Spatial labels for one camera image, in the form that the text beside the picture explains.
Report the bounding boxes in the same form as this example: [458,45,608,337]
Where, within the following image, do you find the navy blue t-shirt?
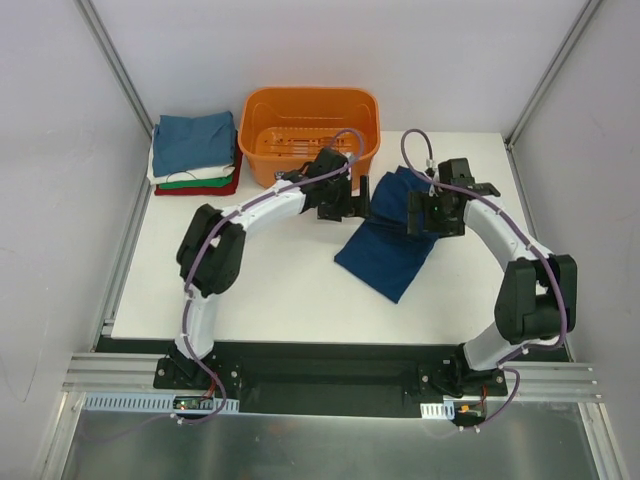
[334,166,438,303]

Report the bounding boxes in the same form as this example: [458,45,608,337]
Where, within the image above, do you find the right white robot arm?
[407,158,577,398]

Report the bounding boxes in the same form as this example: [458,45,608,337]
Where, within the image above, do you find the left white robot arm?
[155,147,371,389]

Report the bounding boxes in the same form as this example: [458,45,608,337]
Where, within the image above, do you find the orange plastic basket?
[238,87,381,188]

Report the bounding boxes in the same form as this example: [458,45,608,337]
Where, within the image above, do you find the folded red t-shirt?
[154,149,243,196]

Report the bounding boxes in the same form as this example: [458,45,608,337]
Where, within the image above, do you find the folded green t-shirt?
[158,175,233,190]

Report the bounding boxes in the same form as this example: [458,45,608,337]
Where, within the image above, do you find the folded light blue t-shirt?
[150,111,236,179]

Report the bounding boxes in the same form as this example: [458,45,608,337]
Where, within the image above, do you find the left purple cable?
[169,128,365,427]

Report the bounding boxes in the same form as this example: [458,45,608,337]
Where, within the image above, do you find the purple cable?
[401,128,571,435]
[169,128,365,427]

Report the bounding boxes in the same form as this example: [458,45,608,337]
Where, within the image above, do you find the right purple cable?
[401,128,571,435]

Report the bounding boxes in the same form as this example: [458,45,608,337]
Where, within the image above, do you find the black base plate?
[153,341,507,418]

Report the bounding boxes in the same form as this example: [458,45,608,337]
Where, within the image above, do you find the right slotted cable duct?
[419,401,484,420]

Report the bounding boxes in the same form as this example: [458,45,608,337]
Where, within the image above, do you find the slotted cable duct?
[419,401,484,420]
[84,393,240,415]

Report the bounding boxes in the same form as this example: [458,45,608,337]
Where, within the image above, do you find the right aluminium frame post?
[504,0,605,152]

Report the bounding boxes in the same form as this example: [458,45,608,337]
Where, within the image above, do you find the aluminium frame post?
[74,0,153,137]
[504,0,605,152]

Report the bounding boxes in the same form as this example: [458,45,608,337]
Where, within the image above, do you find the left aluminium frame post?
[74,0,153,137]

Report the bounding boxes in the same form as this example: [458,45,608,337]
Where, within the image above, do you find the left slotted cable duct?
[84,393,240,415]

